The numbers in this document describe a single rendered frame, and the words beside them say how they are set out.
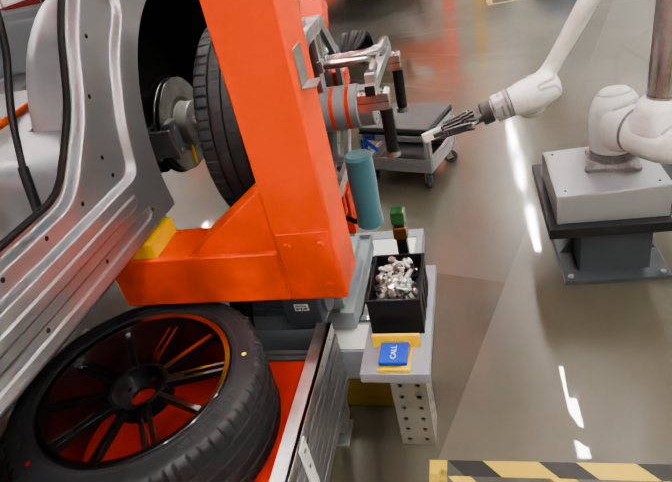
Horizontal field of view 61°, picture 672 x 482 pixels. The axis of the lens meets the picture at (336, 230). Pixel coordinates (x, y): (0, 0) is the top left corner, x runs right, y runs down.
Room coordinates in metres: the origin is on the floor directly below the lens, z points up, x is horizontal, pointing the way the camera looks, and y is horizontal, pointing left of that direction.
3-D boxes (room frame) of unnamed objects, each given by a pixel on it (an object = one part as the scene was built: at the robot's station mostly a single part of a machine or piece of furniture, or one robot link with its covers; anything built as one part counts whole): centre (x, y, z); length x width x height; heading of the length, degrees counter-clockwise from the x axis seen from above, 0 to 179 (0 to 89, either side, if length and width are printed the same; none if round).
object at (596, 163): (1.77, -1.04, 0.44); 0.22 x 0.18 x 0.06; 153
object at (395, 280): (1.19, -0.13, 0.51); 0.20 x 0.14 x 0.13; 162
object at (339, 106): (1.74, -0.11, 0.85); 0.21 x 0.14 x 0.14; 72
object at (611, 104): (1.75, -1.03, 0.58); 0.18 x 0.16 x 0.22; 13
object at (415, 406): (1.14, -0.11, 0.21); 0.10 x 0.10 x 0.42; 72
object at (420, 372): (1.17, -0.12, 0.44); 0.43 x 0.17 x 0.03; 162
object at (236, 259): (1.41, 0.39, 0.69); 0.52 x 0.17 x 0.35; 72
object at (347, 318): (1.85, 0.10, 0.13); 0.50 x 0.36 x 0.10; 162
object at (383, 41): (1.82, -0.19, 1.03); 0.19 x 0.18 x 0.11; 72
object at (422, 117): (2.83, -0.49, 0.17); 0.43 x 0.36 x 0.34; 53
